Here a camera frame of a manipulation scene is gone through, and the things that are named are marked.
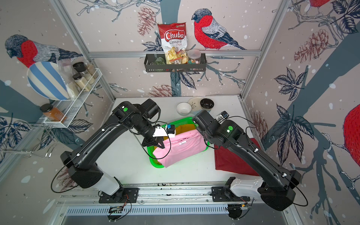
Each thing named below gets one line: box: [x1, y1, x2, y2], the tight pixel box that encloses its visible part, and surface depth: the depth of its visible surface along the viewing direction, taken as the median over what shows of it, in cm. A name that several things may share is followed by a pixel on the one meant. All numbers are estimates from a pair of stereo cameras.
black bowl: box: [200, 98, 215, 111], surface depth 112 cm
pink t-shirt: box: [152, 128, 208, 168], surface depth 66 cm
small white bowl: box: [176, 102, 192, 117], surface depth 110 cm
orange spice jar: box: [39, 103, 68, 124], surface depth 64 cm
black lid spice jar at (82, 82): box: [72, 73, 92, 92], surface depth 78 cm
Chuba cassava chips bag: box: [157, 22, 189, 65], surface depth 84 cm
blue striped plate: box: [26, 61, 70, 101], surface depth 68 cm
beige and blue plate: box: [187, 96, 205, 116], surface depth 116 cm
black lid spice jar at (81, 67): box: [72, 61, 96, 85], surface depth 82 cm
